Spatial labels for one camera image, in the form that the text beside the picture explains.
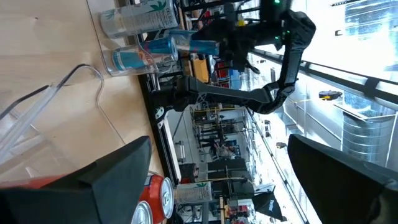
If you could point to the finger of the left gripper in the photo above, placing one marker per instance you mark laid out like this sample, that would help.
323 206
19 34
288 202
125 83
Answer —
211 32

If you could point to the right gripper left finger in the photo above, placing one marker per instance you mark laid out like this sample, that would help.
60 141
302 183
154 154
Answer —
93 196

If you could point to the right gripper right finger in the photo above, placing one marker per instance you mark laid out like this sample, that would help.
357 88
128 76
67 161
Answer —
348 193

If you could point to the white Celsius can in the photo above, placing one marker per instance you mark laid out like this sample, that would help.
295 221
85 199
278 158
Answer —
140 18
192 193

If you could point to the clear plastic bin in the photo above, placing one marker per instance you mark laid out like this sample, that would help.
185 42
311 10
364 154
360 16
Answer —
37 146
105 46

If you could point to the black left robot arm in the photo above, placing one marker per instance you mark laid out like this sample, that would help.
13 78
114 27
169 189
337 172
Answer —
289 62

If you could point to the black Trossen softbox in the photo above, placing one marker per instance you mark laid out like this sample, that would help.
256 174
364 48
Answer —
267 205

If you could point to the yellow and black reel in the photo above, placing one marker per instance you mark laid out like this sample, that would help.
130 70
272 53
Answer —
329 95

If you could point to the black overhead rig beam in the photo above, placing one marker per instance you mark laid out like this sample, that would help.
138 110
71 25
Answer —
370 87

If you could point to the silver ventilation duct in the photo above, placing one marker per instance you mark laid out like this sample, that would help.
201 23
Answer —
367 140

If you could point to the black table frame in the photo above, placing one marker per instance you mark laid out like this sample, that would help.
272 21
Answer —
161 140

